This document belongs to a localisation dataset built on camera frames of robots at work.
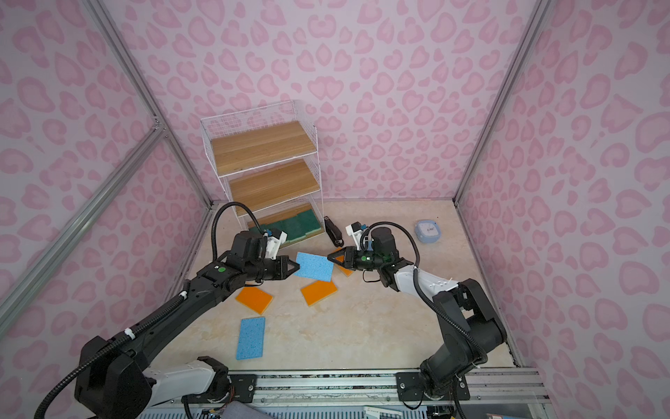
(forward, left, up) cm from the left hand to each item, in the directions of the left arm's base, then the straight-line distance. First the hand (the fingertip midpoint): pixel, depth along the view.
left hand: (300, 262), depth 78 cm
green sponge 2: (+27, +6, -15) cm, 31 cm away
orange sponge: (-1, -4, -18) cm, 18 cm away
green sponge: (+27, +19, -16) cm, 37 cm away
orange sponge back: (+6, -14, -17) cm, 23 cm away
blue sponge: (-16, +17, -18) cm, 29 cm away
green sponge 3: (+28, +5, -16) cm, 33 cm away
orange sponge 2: (-3, +18, -18) cm, 25 cm away
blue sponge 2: (0, -4, -2) cm, 4 cm away
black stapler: (+23, -9, -15) cm, 29 cm away
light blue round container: (+23, -47, -17) cm, 55 cm away
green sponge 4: (+27, +10, -15) cm, 33 cm away
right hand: (+2, -10, -1) cm, 10 cm away
